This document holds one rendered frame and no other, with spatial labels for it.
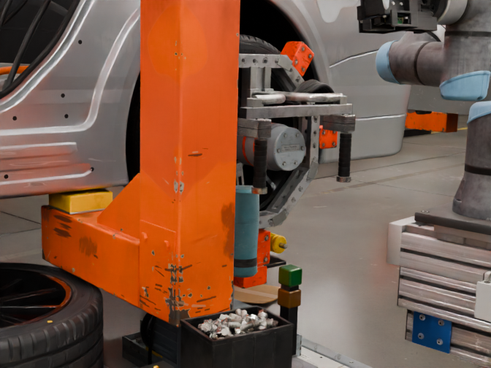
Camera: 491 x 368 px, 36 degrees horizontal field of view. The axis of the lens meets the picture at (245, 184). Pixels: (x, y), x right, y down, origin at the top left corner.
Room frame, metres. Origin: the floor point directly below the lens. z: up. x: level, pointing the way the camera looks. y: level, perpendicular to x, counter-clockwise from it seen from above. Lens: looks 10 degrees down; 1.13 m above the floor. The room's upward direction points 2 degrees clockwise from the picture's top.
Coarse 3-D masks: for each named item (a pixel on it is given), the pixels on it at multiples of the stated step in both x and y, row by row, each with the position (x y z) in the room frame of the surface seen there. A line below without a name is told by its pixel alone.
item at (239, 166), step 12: (240, 72) 2.51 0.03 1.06; (240, 84) 2.60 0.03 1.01; (276, 84) 2.45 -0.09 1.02; (276, 120) 2.55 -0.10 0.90; (288, 120) 2.50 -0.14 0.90; (240, 168) 2.37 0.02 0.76; (252, 168) 2.42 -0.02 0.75; (240, 180) 2.37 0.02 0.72; (252, 180) 2.54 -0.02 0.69; (276, 180) 2.47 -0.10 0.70; (276, 192) 2.44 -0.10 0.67; (264, 204) 2.41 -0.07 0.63
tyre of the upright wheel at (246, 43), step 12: (240, 36) 2.34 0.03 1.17; (240, 48) 2.33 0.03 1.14; (252, 48) 2.36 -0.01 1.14; (264, 48) 2.39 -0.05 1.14; (276, 48) 2.44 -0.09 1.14; (132, 96) 2.25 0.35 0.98; (132, 108) 2.23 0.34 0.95; (132, 120) 2.21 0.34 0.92; (132, 132) 2.20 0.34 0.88; (132, 144) 2.20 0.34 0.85; (132, 156) 2.20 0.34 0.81; (132, 168) 2.21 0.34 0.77; (264, 228) 2.42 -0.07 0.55
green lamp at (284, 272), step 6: (282, 270) 1.59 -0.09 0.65; (288, 270) 1.58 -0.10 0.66; (294, 270) 1.58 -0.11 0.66; (300, 270) 1.59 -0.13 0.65; (282, 276) 1.59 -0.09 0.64; (288, 276) 1.58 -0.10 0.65; (294, 276) 1.58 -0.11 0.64; (300, 276) 1.59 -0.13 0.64; (282, 282) 1.59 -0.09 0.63; (288, 282) 1.58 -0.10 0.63; (294, 282) 1.58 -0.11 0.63; (300, 282) 1.59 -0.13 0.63
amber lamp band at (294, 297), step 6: (282, 294) 1.59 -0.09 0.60; (288, 294) 1.58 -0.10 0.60; (294, 294) 1.58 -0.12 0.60; (300, 294) 1.60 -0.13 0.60; (282, 300) 1.59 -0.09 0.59; (288, 300) 1.58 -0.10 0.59; (294, 300) 1.58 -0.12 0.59; (300, 300) 1.60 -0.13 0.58; (282, 306) 1.59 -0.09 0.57; (288, 306) 1.57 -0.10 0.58; (294, 306) 1.58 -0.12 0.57
